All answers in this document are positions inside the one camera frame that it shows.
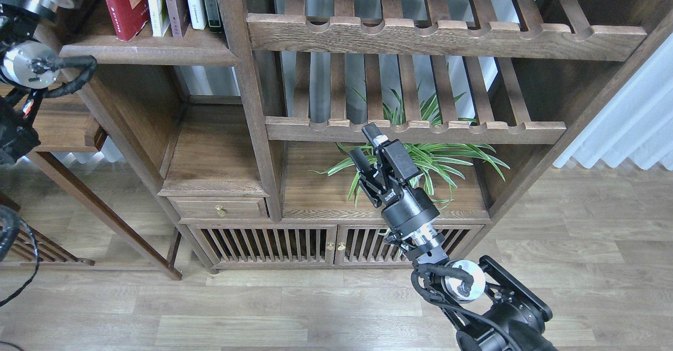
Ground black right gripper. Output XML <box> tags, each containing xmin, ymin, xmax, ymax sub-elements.
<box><xmin>349</xmin><ymin>123</ymin><xmax>439</xmax><ymax>239</ymax></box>

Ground red book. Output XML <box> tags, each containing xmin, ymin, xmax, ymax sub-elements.
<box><xmin>106</xmin><ymin>0</ymin><xmax>149</xmax><ymax>42</ymax></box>

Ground yellow green book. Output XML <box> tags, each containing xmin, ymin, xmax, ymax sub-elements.
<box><xmin>148</xmin><ymin>0</ymin><xmax>170</xmax><ymax>37</ymax></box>

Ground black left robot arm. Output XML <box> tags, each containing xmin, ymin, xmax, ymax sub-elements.
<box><xmin>1</xmin><ymin>0</ymin><xmax>98</xmax><ymax>164</ymax></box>

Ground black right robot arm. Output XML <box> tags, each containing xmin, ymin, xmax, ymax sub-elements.
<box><xmin>350</xmin><ymin>123</ymin><xmax>555</xmax><ymax>350</ymax></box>

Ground white upright book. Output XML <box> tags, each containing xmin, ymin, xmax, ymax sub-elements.
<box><xmin>187</xmin><ymin>0</ymin><xmax>207</xmax><ymax>30</ymax></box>

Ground wooden side table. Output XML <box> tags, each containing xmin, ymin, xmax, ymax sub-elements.
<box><xmin>26</xmin><ymin>56</ymin><xmax>183</xmax><ymax>280</ymax></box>

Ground dark grey upright book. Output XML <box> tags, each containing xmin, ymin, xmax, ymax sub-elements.
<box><xmin>204</xmin><ymin>0</ymin><xmax>223</xmax><ymax>33</ymax></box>

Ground dark wooden bookshelf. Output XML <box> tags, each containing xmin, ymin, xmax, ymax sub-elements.
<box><xmin>36</xmin><ymin>0</ymin><xmax>671</xmax><ymax>270</ymax></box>

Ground brass drawer knob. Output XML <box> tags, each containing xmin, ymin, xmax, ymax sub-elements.
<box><xmin>216</xmin><ymin>205</ymin><xmax>228</xmax><ymax>217</ymax></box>

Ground white curtain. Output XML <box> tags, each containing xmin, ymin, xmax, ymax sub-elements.
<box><xmin>553</xmin><ymin>36</ymin><xmax>672</xmax><ymax>170</ymax></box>

